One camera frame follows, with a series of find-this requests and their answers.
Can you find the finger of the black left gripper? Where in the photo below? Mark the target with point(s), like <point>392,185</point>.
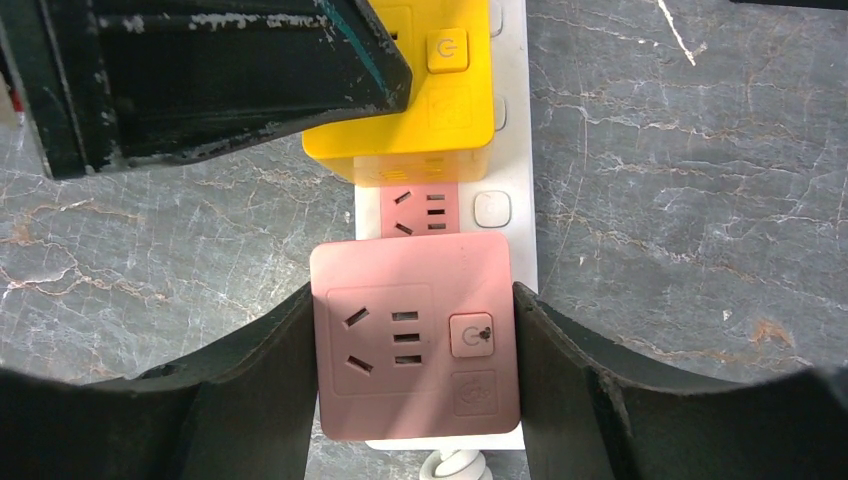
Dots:
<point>112,86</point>

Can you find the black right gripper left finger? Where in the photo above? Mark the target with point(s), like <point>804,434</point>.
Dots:
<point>241,407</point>

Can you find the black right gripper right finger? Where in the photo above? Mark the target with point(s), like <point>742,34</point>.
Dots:
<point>594,409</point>

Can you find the yellow cube socket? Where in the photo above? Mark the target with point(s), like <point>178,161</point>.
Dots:
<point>442,136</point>

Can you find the black tripod stand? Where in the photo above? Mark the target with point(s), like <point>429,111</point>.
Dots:
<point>838,5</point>

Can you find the white power strip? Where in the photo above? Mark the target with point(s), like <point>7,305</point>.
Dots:
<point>502,201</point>

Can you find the pink cube socket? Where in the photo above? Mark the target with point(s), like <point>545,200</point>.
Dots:
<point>415,337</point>

